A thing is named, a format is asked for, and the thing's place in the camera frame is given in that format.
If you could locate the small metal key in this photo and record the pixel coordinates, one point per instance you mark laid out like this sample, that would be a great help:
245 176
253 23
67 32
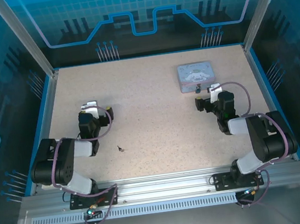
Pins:
121 149

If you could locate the small padlock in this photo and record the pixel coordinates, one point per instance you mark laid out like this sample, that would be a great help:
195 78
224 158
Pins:
197 89

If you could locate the cartoon dog print tin box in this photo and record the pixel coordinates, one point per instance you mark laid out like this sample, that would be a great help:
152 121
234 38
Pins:
196 74

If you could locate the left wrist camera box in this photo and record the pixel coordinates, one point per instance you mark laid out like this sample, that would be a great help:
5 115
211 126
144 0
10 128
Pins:
89 106

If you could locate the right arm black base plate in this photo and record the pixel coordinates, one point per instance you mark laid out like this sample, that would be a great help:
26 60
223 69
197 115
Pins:
222 181

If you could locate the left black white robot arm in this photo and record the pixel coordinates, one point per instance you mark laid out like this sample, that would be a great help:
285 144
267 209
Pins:
63 167

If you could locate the aluminium frame post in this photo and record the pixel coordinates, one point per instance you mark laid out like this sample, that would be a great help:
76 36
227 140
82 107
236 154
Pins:
260 6
26 37

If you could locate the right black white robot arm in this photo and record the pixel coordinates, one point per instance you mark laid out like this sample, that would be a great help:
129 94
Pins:
261 141

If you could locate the aluminium mounting rail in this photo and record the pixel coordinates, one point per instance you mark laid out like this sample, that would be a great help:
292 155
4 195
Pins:
162 183

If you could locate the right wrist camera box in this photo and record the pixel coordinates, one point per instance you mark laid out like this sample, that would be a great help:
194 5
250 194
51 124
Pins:
215 90

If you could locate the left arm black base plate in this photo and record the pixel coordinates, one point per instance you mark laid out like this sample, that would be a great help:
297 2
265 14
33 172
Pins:
109 198

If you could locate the clear panel with gear print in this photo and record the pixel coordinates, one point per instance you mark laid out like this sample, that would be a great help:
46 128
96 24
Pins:
136 6

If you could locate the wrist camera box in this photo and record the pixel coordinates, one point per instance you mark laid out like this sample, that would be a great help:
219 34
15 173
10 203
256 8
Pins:
89 106
215 90

